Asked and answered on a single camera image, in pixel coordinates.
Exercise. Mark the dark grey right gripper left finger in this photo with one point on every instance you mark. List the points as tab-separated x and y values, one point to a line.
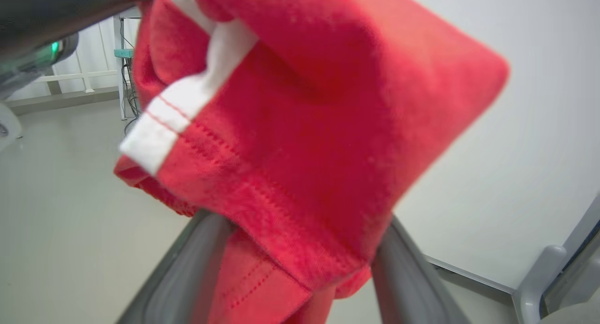
180	272

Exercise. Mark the white table frame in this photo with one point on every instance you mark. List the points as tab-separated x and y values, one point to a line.
119	66

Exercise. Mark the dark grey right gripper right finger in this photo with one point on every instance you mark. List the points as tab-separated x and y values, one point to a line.
408	286

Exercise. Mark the large white partition panel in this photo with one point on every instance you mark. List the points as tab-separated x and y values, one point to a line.
525	127

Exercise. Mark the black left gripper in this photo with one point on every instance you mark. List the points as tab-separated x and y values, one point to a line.
35	61

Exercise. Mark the grey partition leg without caster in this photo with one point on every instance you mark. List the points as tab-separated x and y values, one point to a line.
536	282

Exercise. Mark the teal box on table frame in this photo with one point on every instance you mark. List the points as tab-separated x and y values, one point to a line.
123	53

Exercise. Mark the white railing fence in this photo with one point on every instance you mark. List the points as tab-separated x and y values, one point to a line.
79	68

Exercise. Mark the red garment with white stripes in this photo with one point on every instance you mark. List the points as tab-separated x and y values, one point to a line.
300	141

